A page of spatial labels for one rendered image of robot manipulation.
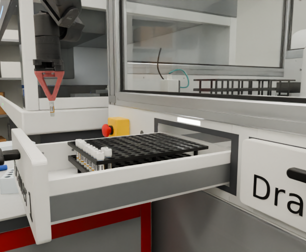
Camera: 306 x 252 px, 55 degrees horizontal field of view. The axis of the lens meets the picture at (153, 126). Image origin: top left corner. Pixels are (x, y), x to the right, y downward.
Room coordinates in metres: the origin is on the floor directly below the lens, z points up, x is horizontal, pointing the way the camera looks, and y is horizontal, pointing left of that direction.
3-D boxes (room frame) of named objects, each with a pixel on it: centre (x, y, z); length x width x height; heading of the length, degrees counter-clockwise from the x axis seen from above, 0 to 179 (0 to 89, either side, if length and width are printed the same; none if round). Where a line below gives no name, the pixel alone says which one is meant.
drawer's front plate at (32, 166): (0.46, 0.21, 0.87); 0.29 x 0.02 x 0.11; 30
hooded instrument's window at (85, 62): (2.28, 0.50, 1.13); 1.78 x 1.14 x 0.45; 30
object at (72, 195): (0.57, 0.03, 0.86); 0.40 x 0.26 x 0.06; 120
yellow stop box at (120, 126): (0.90, 0.11, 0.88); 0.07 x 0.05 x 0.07; 30
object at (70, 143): (0.51, 0.12, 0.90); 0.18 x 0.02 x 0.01; 30
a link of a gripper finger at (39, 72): (0.74, 0.26, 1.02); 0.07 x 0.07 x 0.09; 15
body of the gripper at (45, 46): (0.73, 0.26, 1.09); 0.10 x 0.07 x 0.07; 15
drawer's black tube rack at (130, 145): (0.56, 0.03, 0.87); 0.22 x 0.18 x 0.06; 120
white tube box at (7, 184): (0.71, 0.31, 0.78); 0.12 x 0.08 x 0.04; 103
